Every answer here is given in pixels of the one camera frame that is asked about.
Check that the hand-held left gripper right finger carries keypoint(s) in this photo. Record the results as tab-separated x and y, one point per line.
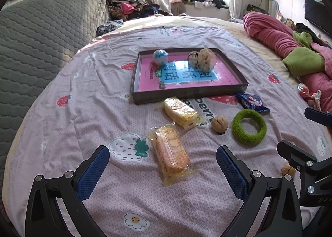
230	172

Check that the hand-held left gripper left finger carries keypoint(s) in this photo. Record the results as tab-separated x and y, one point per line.
93	172

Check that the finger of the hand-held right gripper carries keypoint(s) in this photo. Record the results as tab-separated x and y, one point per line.
319	116
293	152

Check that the walnut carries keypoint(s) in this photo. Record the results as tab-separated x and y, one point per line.
219	123
288	169

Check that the orange text cracker packet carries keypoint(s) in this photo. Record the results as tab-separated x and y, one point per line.
168	151

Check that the yellow logo cracker packet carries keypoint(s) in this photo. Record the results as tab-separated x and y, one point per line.
180	111

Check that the dark brown shallow box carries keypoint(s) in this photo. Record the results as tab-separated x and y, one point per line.
186	94

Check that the red and white candy bag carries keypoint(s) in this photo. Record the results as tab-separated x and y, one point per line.
308	95

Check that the green fleece cloth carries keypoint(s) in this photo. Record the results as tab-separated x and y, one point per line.
300	60

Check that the blue candy wrapper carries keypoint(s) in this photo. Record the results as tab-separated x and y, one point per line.
250	102

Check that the dark clothes heap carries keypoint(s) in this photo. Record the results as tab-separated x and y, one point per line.
308	30

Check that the pink quilt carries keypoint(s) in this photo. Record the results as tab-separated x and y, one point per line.
269	33

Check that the black television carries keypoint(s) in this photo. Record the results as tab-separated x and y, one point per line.
317	13

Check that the beige mesh bath pouf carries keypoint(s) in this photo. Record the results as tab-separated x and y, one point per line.
203	59

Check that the blue and white ball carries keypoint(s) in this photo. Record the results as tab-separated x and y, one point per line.
160	57

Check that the grey quilted headboard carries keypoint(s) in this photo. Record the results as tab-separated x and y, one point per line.
39	44

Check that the dark patterned cloth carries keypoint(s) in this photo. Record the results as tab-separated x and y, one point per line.
110	27

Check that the pile of mixed clothes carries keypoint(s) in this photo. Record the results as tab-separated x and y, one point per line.
132	6

